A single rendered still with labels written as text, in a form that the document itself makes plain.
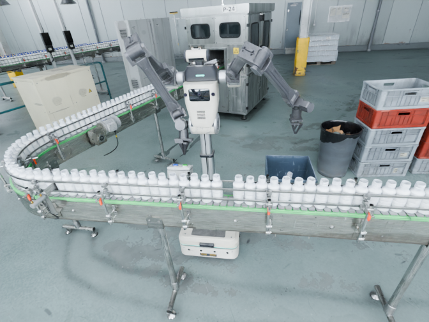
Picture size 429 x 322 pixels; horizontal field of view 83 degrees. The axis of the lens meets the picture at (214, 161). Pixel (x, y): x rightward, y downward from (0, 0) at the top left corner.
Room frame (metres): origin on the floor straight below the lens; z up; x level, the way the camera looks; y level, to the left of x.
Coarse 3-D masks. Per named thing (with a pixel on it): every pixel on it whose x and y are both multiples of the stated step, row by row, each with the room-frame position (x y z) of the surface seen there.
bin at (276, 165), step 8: (272, 160) 1.56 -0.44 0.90; (280, 160) 1.54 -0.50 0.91; (288, 160) 1.53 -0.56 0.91; (296, 160) 1.52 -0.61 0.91; (304, 160) 1.51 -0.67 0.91; (272, 168) 1.56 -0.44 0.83; (280, 168) 1.54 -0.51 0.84; (288, 168) 1.53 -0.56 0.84; (296, 168) 1.52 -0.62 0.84; (304, 168) 1.51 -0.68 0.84; (312, 168) 1.35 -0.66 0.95; (280, 176) 1.54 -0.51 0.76; (296, 176) 1.52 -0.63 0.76; (304, 176) 1.51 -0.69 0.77; (312, 176) 1.31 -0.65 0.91
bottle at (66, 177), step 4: (64, 172) 1.18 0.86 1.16; (68, 172) 1.20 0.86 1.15; (64, 176) 1.18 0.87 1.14; (68, 176) 1.18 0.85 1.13; (64, 180) 1.16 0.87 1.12; (68, 180) 1.17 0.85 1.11; (64, 184) 1.17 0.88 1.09; (68, 184) 1.17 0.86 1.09; (72, 184) 1.18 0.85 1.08; (68, 188) 1.16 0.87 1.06; (72, 188) 1.17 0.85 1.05; (68, 192) 1.17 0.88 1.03
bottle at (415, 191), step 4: (416, 184) 0.86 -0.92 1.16; (420, 184) 0.87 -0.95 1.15; (424, 184) 0.86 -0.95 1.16; (412, 188) 0.86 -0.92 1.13; (416, 188) 0.85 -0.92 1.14; (420, 188) 0.84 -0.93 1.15; (424, 188) 0.84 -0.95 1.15; (412, 192) 0.85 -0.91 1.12; (416, 192) 0.84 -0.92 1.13; (420, 192) 0.84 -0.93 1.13; (424, 192) 0.84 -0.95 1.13; (420, 196) 0.83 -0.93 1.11; (408, 200) 0.85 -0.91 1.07; (412, 200) 0.84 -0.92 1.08; (416, 200) 0.83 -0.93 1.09; (420, 200) 0.83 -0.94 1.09; (408, 204) 0.84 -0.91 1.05; (412, 204) 0.83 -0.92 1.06; (416, 204) 0.83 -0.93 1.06; (408, 212) 0.83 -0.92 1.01; (412, 212) 0.83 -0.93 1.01
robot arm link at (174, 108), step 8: (144, 48) 1.27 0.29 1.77; (144, 56) 1.29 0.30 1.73; (136, 64) 1.26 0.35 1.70; (144, 64) 1.27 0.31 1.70; (144, 72) 1.27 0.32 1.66; (152, 72) 1.28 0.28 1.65; (152, 80) 1.28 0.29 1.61; (160, 80) 1.31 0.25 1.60; (160, 88) 1.29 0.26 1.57; (160, 96) 1.30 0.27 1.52; (168, 96) 1.30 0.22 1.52; (168, 104) 1.31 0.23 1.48; (176, 104) 1.32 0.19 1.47; (176, 112) 1.32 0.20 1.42
